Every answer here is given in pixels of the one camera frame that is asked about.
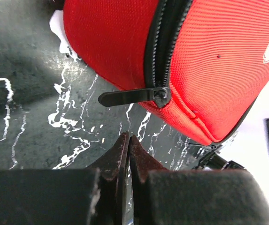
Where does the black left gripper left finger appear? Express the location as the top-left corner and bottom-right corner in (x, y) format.
(0, 132), (129, 225)

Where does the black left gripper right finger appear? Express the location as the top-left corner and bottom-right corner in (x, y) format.
(129, 136), (269, 225)

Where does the red black medicine case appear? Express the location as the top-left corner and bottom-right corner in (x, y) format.
(63, 0), (269, 145)

